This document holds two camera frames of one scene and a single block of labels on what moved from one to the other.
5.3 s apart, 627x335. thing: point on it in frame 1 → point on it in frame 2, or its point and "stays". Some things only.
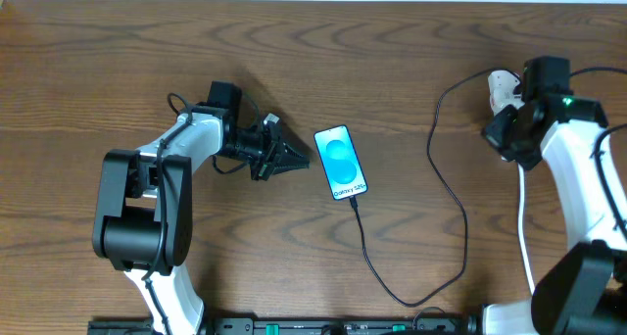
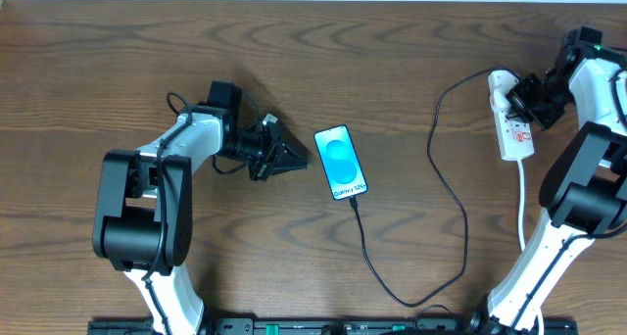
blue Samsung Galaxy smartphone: [340, 163] stays
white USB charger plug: [503, 82] stays
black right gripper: [497, 133] → [531, 103]
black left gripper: [266, 155] stays
